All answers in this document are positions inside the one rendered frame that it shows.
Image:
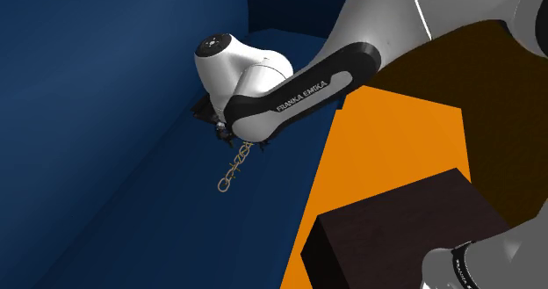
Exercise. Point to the blue sofa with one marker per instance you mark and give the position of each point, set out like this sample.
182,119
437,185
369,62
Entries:
128,194

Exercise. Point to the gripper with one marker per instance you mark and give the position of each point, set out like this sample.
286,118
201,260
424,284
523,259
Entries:
204,109

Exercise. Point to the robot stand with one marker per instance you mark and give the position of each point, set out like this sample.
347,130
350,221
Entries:
398,232

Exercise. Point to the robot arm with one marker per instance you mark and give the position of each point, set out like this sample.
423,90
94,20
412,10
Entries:
257,69

